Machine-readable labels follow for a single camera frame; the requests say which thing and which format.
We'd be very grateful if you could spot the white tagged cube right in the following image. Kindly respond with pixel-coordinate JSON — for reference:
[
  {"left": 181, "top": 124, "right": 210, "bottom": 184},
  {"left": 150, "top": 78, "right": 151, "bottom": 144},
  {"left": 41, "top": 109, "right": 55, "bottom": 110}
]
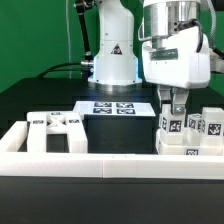
[{"left": 187, "top": 113, "right": 202, "bottom": 131}]

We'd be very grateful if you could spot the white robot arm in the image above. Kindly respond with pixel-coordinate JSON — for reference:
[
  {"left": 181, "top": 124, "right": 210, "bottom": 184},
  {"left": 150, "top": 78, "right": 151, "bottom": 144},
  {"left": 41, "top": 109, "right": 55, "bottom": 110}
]
[{"left": 74, "top": 0, "right": 217, "bottom": 114}]

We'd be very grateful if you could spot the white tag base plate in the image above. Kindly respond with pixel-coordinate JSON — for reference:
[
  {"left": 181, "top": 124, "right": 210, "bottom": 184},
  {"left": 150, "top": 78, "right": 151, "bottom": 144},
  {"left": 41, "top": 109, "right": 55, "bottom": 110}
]
[{"left": 73, "top": 101, "right": 155, "bottom": 117}]

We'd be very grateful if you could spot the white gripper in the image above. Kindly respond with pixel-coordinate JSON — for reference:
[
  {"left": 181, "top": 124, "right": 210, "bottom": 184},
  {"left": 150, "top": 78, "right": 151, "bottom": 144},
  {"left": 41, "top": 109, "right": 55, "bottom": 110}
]
[{"left": 142, "top": 27, "right": 210, "bottom": 115}]

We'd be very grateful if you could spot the white chair back frame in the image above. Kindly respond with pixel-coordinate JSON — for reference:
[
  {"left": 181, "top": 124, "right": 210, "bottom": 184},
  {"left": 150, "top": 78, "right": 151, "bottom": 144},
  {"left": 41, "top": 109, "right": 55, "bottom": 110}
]
[{"left": 27, "top": 111, "right": 88, "bottom": 154}]

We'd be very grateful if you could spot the white U-shaped obstacle fence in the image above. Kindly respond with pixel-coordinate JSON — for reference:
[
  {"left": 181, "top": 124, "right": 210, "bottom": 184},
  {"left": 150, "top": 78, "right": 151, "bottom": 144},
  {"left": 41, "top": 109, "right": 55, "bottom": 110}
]
[{"left": 0, "top": 121, "right": 224, "bottom": 180}]

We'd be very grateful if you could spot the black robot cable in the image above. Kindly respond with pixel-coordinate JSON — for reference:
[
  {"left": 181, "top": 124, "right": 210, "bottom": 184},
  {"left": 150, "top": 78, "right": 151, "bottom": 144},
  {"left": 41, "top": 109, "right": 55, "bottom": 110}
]
[{"left": 36, "top": 61, "right": 88, "bottom": 80}]

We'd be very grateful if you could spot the white chair seat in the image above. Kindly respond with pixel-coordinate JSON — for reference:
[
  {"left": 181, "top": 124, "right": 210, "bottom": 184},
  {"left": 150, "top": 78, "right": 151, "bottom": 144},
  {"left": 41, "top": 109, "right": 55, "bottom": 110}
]
[{"left": 156, "top": 128, "right": 224, "bottom": 156}]

